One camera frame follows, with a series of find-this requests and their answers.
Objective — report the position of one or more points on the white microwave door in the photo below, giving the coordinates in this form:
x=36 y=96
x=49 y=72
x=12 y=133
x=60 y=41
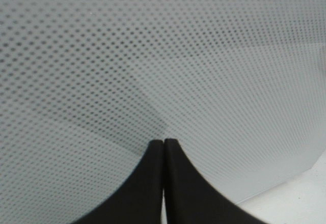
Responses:
x=87 y=84

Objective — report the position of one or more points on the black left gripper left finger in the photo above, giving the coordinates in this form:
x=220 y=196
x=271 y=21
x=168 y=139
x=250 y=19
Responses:
x=139 y=198

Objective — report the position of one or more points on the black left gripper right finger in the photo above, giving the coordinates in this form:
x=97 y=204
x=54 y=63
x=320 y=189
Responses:
x=189 y=198

